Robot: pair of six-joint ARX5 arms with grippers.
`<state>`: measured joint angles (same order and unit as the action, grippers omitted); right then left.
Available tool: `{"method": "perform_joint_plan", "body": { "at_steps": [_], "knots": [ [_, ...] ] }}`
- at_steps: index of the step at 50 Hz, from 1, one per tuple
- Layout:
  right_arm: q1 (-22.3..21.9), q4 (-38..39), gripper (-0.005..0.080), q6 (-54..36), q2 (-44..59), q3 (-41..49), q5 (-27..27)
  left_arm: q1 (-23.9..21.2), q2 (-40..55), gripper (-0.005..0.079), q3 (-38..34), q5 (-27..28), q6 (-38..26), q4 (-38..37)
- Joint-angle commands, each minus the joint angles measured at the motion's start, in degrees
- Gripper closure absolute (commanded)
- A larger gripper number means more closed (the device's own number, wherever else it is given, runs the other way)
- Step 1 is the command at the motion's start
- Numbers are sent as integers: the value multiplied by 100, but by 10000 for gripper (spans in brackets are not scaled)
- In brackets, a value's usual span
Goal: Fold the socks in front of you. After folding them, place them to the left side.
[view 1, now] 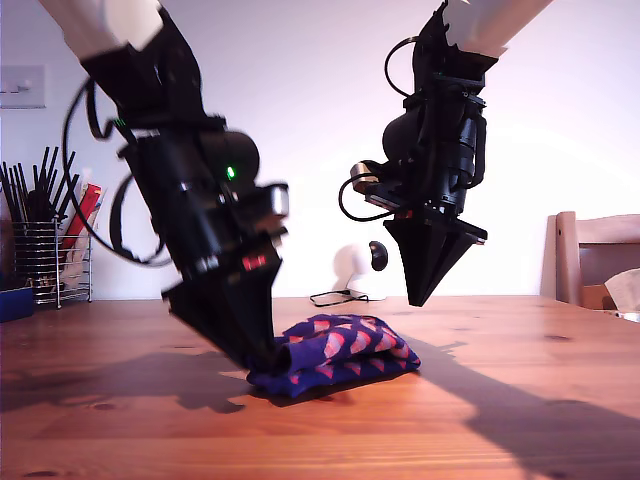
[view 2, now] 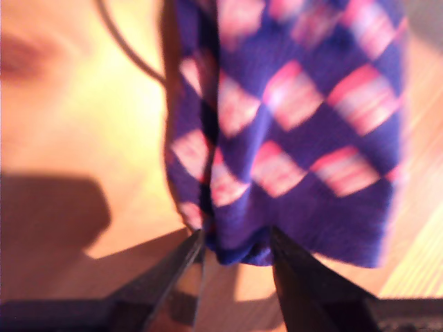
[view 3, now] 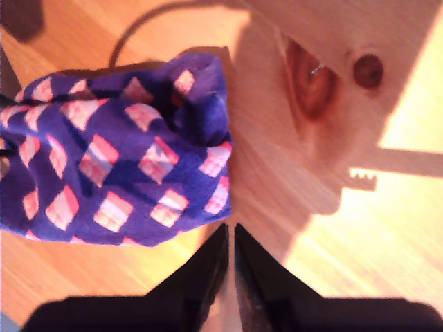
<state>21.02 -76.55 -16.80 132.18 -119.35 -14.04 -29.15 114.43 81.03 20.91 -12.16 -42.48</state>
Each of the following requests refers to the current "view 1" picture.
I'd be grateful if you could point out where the thick black sleeved cable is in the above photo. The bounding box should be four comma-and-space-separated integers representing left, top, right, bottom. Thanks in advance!
467, 112, 490, 191
108, 174, 171, 266

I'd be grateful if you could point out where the black spoon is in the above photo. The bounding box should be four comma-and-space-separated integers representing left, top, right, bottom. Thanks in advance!
28, 188, 51, 224

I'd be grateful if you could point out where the pale paper packet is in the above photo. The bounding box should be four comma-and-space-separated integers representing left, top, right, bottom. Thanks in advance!
62, 247, 92, 292

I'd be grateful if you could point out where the navy box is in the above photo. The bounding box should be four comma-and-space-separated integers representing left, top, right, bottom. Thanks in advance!
0, 287, 37, 324

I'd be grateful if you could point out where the chrome wire utensil cup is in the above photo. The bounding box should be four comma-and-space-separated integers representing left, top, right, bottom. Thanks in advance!
13, 222, 61, 305

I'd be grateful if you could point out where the thin black power cable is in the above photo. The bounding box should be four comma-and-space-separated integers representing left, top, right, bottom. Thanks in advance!
309, 288, 372, 309

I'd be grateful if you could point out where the brown cardboard box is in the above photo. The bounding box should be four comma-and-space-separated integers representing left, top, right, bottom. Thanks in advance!
579, 283, 619, 311

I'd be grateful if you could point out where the thin black loop cable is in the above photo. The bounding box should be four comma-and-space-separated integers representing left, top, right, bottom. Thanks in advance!
383, 35, 424, 97
85, 87, 131, 146

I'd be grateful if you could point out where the grey camera box on bracket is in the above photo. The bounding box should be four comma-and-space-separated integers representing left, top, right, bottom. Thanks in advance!
348, 159, 401, 194
234, 181, 292, 236

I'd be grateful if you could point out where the navy sock with pink pattern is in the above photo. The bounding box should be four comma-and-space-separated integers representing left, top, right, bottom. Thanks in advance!
246, 313, 422, 399

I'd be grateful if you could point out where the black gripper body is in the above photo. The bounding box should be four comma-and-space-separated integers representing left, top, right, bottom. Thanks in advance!
364, 164, 489, 246

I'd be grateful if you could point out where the beige paper bag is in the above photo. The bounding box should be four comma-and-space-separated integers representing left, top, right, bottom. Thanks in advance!
604, 268, 640, 314

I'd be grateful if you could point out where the thin black camera cable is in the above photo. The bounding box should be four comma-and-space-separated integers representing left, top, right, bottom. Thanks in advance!
338, 174, 396, 222

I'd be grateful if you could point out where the white security camera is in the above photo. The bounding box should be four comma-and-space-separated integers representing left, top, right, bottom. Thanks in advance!
347, 239, 392, 302

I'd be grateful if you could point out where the white light switch plate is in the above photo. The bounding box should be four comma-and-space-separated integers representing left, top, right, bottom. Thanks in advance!
0, 64, 47, 110

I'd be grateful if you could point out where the wooden chair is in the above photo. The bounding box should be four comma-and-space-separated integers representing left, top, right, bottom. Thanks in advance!
541, 210, 640, 309

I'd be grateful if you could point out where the chrome wire rack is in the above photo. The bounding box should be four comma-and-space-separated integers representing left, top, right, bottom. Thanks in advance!
55, 224, 95, 309

